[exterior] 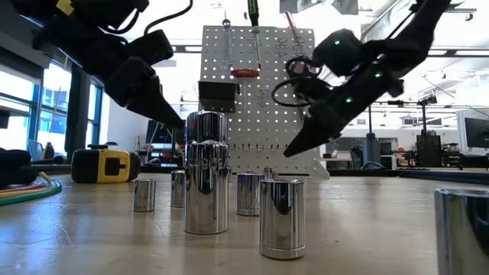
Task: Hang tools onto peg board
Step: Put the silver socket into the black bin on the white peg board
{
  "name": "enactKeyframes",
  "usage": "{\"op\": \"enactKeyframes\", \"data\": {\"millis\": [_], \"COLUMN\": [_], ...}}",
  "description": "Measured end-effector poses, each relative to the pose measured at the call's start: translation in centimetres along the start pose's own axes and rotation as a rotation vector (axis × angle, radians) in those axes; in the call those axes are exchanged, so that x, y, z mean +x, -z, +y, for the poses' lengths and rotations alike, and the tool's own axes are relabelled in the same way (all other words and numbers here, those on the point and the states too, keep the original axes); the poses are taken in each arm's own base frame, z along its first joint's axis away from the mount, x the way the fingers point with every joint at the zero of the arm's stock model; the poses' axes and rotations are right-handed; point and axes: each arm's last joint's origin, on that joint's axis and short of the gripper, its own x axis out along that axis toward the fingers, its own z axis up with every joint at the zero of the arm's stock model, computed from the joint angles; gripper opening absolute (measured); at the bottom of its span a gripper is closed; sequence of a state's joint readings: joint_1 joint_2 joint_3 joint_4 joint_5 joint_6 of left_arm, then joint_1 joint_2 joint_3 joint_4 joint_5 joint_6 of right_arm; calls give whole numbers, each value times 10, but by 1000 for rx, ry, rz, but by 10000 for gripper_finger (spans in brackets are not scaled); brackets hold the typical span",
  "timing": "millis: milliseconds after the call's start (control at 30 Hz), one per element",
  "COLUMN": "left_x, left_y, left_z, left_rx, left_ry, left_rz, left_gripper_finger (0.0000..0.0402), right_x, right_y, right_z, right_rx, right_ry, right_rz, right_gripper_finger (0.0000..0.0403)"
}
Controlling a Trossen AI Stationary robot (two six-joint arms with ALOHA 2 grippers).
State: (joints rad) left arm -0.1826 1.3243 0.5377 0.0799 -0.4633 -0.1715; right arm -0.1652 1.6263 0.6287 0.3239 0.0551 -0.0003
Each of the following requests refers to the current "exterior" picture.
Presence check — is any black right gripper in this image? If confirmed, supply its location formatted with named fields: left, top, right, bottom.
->
left=283, top=70, right=406, bottom=159

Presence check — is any black structural column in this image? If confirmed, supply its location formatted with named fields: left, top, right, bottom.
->
left=63, top=63, right=92, bottom=163

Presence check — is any white perforated pegboard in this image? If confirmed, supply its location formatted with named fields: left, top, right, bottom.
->
left=200, top=25, right=330, bottom=180

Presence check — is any dark display screen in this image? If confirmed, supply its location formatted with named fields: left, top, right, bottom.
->
left=144, top=119, right=187, bottom=147

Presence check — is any black equipment rack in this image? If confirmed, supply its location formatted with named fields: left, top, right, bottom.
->
left=415, top=134, right=443, bottom=168

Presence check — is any red T-handle hex key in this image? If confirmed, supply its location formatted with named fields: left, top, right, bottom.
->
left=230, top=68, right=261, bottom=115

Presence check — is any black computer monitor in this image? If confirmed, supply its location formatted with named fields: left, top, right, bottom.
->
left=463, top=117, right=489, bottom=150

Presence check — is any red green yellow wire bundle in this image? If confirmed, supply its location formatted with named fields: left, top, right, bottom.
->
left=0, top=171, right=63, bottom=208

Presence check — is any black plastic bin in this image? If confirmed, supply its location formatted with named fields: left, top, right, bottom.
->
left=197, top=79, right=241, bottom=114

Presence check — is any black grey work glove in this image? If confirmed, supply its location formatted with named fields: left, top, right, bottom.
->
left=0, top=148, right=38, bottom=188

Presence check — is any black aluminium frame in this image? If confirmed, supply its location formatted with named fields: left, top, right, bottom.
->
left=30, top=163, right=489, bottom=186

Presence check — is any silver wrench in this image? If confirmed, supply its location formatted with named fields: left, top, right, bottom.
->
left=222, top=18, right=234, bottom=72

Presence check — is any yellow cable tag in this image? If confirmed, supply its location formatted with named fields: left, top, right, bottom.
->
left=56, top=0, right=76, bottom=16

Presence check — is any yellow tape measure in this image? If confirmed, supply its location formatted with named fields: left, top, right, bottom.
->
left=71, top=143, right=141, bottom=185

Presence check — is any green black screwdriver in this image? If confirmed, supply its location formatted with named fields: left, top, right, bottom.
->
left=247, top=0, right=264, bottom=72

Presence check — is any red handled screwdriver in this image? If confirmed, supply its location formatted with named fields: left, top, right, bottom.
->
left=284, top=11, right=306, bottom=57

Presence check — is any black pole stand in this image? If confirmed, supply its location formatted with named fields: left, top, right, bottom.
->
left=364, top=105, right=381, bottom=166

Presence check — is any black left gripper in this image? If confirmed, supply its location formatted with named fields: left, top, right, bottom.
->
left=103, top=57, right=187, bottom=130

